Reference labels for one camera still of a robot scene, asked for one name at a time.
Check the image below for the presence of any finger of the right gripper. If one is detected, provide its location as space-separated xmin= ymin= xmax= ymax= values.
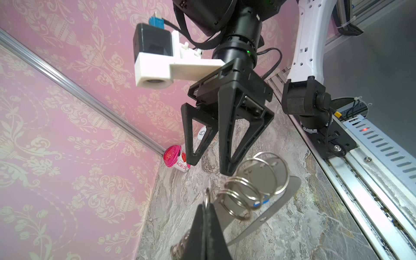
xmin=218 ymin=86 xmax=274 ymax=176
xmin=180 ymin=102 xmax=219 ymax=167

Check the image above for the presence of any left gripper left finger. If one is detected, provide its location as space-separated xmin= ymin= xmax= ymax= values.
xmin=181 ymin=204 xmax=207 ymax=260

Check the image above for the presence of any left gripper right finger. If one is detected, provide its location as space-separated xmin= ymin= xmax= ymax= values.
xmin=205 ymin=203 xmax=232 ymax=260

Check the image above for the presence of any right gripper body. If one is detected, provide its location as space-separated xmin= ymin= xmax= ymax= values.
xmin=187 ymin=58 xmax=275 ymax=121

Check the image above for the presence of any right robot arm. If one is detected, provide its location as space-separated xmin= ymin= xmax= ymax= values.
xmin=173 ymin=1 xmax=356 ymax=176

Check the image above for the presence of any white round container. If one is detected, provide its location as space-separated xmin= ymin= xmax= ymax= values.
xmin=197 ymin=126 xmax=207 ymax=140

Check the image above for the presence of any pink lid cup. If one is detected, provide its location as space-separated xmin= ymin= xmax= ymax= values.
xmin=163 ymin=145 xmax=190 ymax=173

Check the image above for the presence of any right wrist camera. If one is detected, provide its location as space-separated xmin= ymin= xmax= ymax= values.
xmin=133 ymin=14 xmax=225 ymax=89

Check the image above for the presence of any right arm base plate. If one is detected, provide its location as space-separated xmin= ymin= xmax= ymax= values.
xmin=304 ymin=122 xmax=357 ymax=159

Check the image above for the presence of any perforated cable tray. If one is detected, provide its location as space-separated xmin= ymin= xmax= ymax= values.
xmin=343 ymin=115 xmax=416 ymax=193

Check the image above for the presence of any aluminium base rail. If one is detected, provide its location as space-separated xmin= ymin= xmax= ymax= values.
xmin=266 ymin=68 xmax=416 ymax=260

